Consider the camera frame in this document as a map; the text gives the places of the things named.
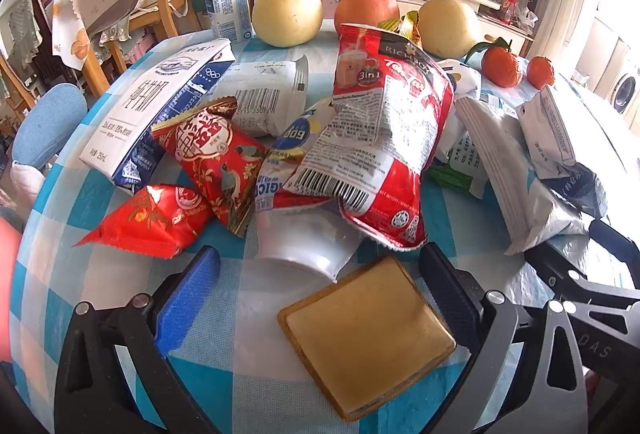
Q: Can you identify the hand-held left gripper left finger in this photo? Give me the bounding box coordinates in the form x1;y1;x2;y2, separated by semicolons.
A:
54;245;223;434

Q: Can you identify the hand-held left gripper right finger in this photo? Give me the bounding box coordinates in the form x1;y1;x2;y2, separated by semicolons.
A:
419;243;588;434

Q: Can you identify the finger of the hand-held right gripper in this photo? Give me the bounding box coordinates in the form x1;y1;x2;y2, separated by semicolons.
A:
589;218;640;287
524;245;640;315

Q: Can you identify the tan cookie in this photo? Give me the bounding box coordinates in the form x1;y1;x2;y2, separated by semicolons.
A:
277;254;457;422

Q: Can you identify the large white silver packet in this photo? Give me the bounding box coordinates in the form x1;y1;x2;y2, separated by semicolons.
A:
452;96;593;255

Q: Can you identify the red tea packet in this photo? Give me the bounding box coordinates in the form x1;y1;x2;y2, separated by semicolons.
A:
287;24;456;251

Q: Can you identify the orange plastic bucket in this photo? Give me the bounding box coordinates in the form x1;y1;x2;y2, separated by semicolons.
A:
0;214;23;365

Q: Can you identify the white blue milk carton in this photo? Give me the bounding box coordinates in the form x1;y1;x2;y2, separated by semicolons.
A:
79;38;237;195

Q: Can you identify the white barcode packet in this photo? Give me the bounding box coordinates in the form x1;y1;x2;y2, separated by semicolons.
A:
200;55;311;138

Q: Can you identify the red gold print wrapper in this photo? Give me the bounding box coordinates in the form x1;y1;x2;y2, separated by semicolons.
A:
74;184;216;261

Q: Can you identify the green wrapper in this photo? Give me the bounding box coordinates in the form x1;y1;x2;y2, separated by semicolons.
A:
430;164;476;195

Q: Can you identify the white blue yellow packet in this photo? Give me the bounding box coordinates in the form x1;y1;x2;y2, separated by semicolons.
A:
254;98;368;283

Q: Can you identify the white packet blue print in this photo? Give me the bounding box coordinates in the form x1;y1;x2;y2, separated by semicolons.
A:
517;86;608;219

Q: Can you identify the red bird print wrapper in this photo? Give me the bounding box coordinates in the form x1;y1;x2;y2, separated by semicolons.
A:
151;96;268;239

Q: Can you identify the white washing machine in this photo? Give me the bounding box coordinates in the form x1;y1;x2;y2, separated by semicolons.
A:
607;61;640;119

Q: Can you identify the small orange tangerine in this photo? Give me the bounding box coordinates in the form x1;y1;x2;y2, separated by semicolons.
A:
526;56;557;90

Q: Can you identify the tangerine with green leaf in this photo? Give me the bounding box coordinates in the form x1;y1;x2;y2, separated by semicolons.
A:
465;36;523;88

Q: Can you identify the yellow pear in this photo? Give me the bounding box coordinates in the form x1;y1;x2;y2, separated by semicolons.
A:
251;0;323;48
417;0;482;59

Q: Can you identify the orange fruit print cloth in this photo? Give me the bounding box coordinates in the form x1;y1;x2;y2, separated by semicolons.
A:
50;0;93;72

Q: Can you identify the red apple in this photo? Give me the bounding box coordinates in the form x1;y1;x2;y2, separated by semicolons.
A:
334;0;402;34

